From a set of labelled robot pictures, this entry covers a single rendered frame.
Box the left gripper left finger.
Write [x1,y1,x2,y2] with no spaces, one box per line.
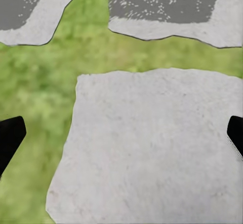
[0,116,26,177]

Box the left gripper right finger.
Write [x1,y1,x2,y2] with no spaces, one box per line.
[227,116,243,156]

